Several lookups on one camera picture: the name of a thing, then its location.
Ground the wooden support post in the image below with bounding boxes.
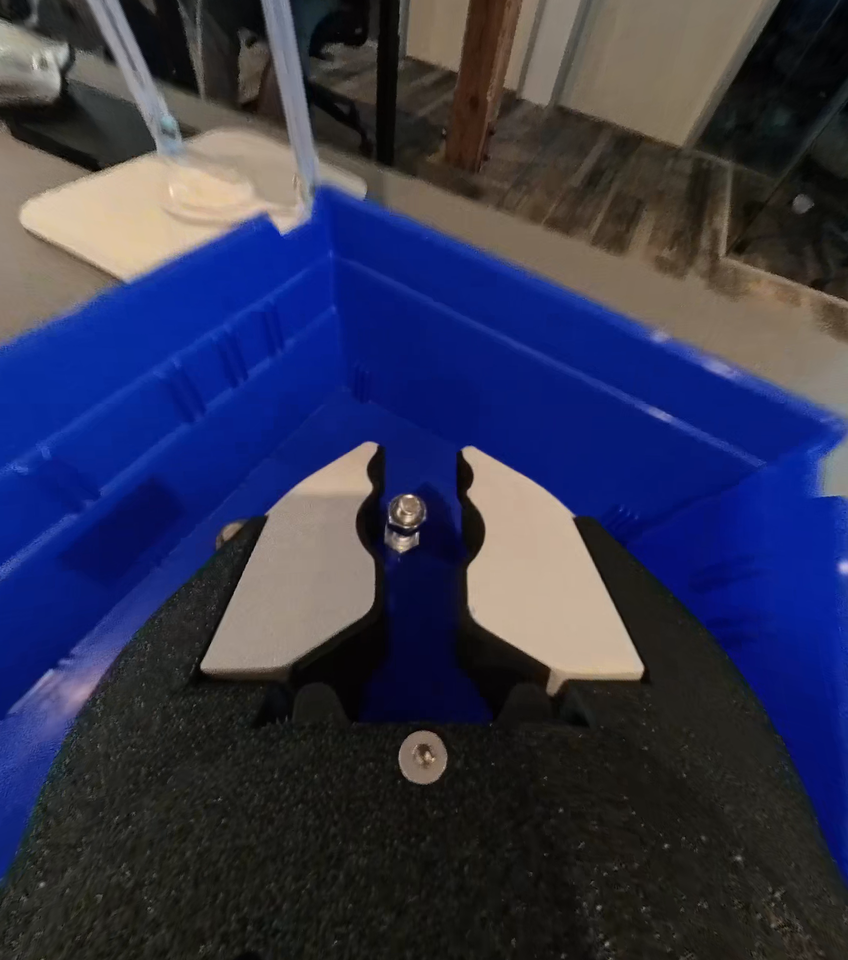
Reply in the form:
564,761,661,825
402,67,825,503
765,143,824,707
445,0,524,172

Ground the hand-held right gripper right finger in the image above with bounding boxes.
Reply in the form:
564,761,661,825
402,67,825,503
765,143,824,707
457,446,646,699

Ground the wooden board document stand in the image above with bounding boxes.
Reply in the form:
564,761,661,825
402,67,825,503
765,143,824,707
19,0,368,285

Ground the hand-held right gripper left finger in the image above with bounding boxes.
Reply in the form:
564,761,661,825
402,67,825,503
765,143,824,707
200,441,383,684

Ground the blue plastic bin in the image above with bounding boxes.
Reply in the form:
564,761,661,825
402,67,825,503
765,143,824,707
0,183,848,960

